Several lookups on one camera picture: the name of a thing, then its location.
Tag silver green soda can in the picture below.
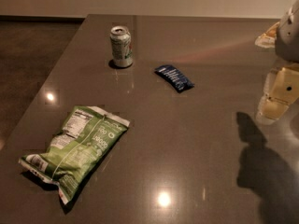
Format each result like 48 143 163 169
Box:
110 26 133 68

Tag blue rxbar wrapper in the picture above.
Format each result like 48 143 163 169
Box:
154 64 194 93

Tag green chip bag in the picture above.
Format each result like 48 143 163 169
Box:
19 105 130 203

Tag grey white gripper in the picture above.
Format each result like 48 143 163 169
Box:
255 0 299 125

